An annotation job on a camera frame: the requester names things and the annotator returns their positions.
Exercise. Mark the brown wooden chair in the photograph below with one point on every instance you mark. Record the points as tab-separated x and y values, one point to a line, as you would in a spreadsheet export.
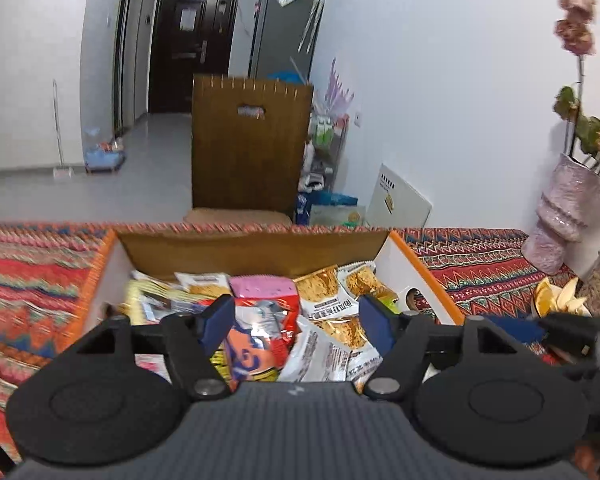
250	150

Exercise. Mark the blue bag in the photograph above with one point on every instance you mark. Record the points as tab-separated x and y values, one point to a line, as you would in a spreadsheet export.
330	199

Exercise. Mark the dark brown door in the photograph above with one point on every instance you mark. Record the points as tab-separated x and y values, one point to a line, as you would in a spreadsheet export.
190	70

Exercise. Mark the purple fairy wings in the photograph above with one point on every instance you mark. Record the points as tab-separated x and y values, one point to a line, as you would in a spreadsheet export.
335	92

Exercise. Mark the pile of assorted snack packets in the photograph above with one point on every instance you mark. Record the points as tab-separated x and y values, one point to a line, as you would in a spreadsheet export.
265	310

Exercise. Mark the grey refrigerator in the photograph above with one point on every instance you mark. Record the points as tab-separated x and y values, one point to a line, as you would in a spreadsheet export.
285	35

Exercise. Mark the metal storage rack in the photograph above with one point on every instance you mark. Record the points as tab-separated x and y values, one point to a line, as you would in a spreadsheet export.
325	150

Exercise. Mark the white paper notice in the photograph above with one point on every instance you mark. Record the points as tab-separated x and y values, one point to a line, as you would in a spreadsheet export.
188	18

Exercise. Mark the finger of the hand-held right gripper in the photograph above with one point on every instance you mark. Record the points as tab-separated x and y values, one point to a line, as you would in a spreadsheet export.
517	330

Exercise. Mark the white board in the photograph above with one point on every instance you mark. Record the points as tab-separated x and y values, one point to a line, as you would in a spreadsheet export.
400	202

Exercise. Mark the pink artificial flowers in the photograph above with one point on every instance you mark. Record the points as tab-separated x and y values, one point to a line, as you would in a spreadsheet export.
575	35

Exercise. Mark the blue plastic toy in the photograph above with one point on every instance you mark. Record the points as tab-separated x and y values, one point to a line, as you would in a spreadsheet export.
287	77

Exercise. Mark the white wall socket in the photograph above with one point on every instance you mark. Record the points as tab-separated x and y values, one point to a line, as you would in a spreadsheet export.
359	118

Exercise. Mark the person's right hand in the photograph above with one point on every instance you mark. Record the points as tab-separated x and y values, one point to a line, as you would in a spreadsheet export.
590	460

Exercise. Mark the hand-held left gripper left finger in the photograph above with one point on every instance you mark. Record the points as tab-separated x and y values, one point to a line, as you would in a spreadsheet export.
219	317

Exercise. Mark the green printed bag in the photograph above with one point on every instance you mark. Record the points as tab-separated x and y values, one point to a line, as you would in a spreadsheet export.
337	216

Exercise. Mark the cardboard box with orange edges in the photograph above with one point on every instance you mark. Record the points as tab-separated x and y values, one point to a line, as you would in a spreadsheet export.
250	252

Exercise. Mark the patterned red tablecloth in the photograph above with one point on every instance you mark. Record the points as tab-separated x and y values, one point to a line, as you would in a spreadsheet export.
30	270

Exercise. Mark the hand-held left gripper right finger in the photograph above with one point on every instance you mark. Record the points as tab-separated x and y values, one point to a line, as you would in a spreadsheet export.
377	321

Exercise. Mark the white mop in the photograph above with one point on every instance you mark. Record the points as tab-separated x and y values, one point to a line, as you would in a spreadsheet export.
60	160

